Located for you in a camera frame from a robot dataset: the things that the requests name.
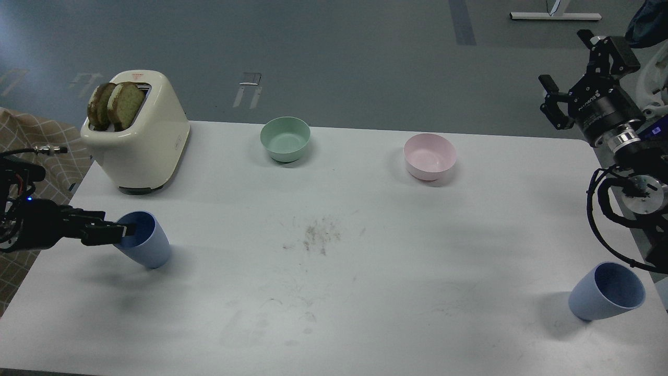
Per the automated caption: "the blue cup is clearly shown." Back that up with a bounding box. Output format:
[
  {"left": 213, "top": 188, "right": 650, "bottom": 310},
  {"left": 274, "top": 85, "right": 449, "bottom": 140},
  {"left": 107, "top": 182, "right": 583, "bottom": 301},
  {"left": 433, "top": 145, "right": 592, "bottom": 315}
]
[
  {"left": 568, "top": 262, "right": 646, "bottom": 321},
  {"left": 114, "top": 211, "right": 172, "bottom": 269}
]

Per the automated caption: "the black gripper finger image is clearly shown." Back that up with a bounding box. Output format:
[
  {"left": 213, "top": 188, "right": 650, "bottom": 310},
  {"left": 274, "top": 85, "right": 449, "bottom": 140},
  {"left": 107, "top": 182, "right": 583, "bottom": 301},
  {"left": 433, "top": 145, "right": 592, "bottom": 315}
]
[
  {"left": 577, "top": 29, "right": 641, "bottom": 81},
  {"left": 60, "top": 206, "right": 106, "bottom": 226},
  {"left": 79, "top": 223, "right": 137, "bottom": 246},
  {"left": 539, "top": 75, "right": 579, "bottom": 130}
]

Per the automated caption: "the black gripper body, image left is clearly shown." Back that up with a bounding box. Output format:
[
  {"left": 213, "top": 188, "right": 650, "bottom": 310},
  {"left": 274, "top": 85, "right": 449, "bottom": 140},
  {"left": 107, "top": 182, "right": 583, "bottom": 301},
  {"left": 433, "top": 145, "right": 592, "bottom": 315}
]
[{"left": 10, "top": 199, "right": 69, "bottom": 250}]

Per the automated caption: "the dark blue fabric item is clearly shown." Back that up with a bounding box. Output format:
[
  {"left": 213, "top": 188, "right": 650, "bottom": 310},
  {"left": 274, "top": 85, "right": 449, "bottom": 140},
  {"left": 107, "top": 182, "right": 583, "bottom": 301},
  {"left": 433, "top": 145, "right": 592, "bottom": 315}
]
[{"left": 625, "top": 1, "right": 667, "bottom": 49}]

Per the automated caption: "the white desk leg base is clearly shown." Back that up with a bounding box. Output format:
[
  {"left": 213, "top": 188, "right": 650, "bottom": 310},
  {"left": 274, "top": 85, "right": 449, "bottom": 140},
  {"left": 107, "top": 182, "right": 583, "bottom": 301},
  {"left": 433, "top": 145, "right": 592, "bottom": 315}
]
[{"left": 509, "top": 1, "right": 603, "bottom": 22}]

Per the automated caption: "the green bowl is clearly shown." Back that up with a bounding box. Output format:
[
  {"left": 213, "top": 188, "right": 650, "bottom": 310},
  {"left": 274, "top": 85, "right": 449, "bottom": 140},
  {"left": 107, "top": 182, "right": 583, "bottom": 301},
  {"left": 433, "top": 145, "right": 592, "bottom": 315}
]
[{"left": 260, "top": 116, "right": 311, "bottom": 163}]

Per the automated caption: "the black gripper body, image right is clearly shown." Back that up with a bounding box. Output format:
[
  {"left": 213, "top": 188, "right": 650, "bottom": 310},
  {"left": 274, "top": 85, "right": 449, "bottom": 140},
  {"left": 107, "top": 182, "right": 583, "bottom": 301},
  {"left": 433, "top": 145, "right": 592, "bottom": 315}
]
[{"left": 569, "top": 74, "right": 646, "bottom": 148}]

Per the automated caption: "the right toast slice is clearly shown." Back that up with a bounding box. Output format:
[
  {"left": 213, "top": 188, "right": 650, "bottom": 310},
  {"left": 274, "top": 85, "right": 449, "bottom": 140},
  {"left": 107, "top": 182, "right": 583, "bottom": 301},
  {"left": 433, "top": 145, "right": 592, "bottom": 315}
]
[{"left": 106, "top": 81, "right": 145, "bottom": 132}]

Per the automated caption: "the white office chair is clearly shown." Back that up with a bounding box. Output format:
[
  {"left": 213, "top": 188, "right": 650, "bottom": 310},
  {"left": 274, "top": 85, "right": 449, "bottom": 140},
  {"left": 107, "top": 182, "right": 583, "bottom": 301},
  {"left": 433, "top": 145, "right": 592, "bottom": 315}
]
[{"left": 635, "top": 41, "right": 667, "bottom": 120}]

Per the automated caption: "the pink bowl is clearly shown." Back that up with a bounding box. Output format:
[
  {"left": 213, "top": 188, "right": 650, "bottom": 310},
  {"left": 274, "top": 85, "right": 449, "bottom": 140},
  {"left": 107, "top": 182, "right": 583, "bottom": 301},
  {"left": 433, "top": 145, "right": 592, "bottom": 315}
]
[{"left": 403, "top": 133, "right": 458, "bottom": 182}]

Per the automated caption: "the cream toaster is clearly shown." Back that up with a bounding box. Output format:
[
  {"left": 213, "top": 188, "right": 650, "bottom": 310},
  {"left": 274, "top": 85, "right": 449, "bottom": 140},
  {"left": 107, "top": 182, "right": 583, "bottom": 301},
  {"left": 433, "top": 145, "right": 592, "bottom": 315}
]
[{"left": 80, "top": 69, "right": 190, "bottom": 194}]

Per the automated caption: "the beige checkered cloth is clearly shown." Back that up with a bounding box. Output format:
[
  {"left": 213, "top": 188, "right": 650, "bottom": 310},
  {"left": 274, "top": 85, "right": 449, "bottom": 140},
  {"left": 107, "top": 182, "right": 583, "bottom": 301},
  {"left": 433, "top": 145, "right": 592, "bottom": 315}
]
[{"left": 1, "top": 108, "right": 92, "bottom": 314}]

